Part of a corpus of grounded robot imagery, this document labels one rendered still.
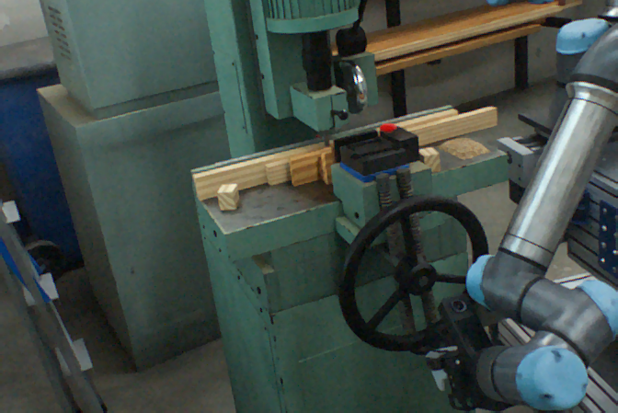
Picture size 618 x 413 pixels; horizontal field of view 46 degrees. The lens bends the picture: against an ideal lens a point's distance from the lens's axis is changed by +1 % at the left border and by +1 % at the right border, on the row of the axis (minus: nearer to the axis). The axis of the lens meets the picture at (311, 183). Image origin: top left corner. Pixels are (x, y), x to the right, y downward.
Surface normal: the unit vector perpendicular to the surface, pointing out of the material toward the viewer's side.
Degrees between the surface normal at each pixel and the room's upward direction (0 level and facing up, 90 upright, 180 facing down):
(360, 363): 90
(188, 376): 0
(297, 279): 90
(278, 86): 90
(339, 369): 90
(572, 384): 60
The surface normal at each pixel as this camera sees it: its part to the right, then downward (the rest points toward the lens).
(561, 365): 0.27, -0.19
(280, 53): 0.38, 0.31
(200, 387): -0.12, -0.92
